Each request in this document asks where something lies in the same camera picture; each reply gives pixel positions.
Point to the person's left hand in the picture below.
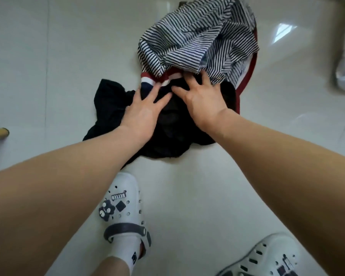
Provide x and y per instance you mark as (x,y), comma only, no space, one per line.
(141,117)

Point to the person's right hand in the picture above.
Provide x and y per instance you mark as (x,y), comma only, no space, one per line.
(204,106)

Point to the black and white striped garment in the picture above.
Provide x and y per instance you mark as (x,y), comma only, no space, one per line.
(195,34)

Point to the person's left forearm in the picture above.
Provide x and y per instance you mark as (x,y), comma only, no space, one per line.
(46,198)

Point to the person's right forearm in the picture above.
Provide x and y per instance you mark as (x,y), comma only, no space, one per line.
(299,175)

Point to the person's left leg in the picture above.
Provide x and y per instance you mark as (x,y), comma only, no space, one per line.
(112,268)

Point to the white left clog shoe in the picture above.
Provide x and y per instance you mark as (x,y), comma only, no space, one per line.
(123,204)

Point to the white clog shoe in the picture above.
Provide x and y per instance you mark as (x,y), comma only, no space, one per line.
(123,204)
(264,252)

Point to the white left sock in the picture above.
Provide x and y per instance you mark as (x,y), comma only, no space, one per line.
(123,250)

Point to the white right clog shoe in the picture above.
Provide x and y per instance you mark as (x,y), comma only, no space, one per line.
(264,252)

